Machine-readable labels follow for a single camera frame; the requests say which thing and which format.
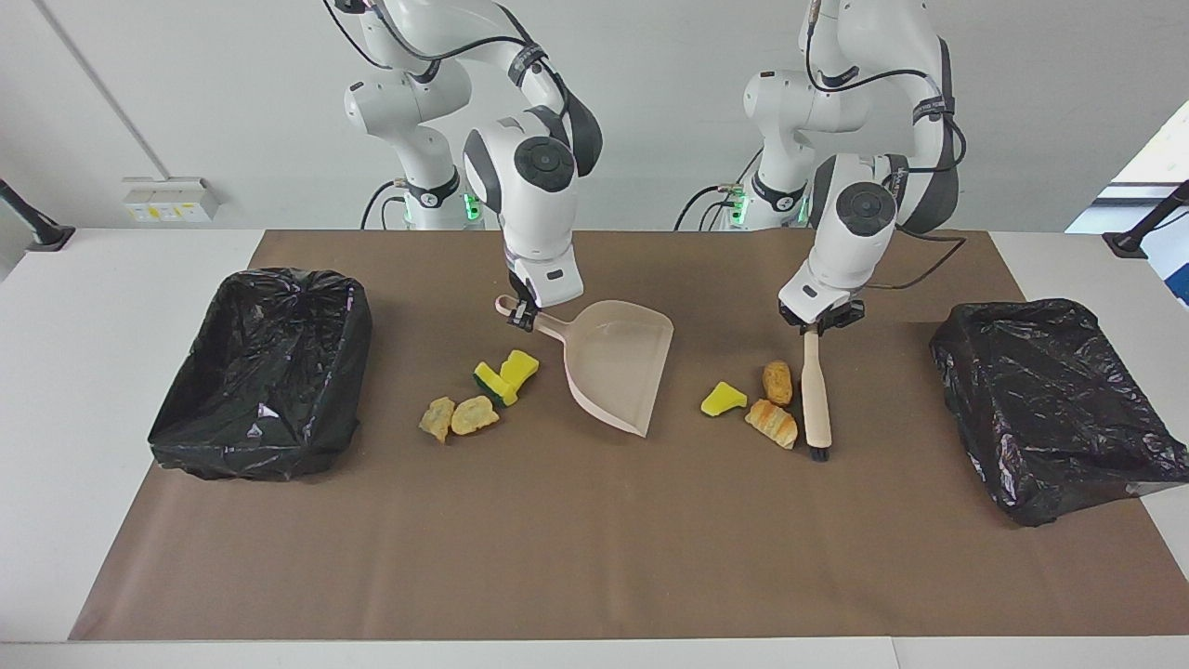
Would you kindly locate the wide tan fried chip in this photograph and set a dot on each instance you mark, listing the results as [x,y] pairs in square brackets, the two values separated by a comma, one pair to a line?
[475,415]

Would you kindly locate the plain yellow sponge piece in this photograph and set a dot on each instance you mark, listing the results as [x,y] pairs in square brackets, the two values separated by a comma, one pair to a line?
[522,367]

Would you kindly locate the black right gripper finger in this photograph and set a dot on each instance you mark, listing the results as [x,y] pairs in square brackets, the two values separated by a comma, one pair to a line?
[530,321]
[516,314]

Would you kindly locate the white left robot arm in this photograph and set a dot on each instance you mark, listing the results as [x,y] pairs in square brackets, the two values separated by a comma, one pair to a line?
[855,223]

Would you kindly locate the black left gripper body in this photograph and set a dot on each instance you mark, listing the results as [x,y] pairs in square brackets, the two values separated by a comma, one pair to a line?
[841,316]

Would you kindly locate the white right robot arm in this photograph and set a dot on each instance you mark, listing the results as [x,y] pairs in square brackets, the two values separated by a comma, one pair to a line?
[534,204]

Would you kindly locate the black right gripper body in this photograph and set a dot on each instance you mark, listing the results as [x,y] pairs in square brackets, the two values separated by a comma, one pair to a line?
[525,293]

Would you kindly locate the black-lined trash bin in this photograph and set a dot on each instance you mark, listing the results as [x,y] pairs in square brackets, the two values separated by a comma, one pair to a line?
[260,372]
[1050,409]

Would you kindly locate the brown fried nugget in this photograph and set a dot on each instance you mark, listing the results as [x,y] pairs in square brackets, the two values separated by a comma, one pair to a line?
[777,383]

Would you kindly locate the beige plastic dustpan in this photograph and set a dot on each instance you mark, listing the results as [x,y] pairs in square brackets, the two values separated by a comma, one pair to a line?
[618,372]

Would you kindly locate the brown table mat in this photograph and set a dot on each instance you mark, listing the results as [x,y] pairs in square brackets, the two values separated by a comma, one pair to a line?
[557,539]

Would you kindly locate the yellow sponge with green scrub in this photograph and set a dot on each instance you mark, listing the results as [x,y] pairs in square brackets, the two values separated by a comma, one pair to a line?
[492,383]

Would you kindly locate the narrow tan fried chip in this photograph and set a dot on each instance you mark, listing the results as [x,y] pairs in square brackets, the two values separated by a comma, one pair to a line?
[437,418]

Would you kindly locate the striped croissant bread piece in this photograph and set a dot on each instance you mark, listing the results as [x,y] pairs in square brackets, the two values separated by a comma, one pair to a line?
[773,423]

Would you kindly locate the thin white wall conduit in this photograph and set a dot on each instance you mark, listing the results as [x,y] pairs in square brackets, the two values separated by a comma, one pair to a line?
[106,93]

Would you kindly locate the white wall socket box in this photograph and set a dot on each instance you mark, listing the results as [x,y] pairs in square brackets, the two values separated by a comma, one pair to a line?
[167,200]

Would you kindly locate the small yellow sponge piece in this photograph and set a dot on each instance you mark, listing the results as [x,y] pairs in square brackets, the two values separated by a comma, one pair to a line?
[723,400]

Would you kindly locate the black camera stand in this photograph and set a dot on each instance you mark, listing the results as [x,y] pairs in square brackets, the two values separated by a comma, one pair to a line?
[1129,243]
[46,237]

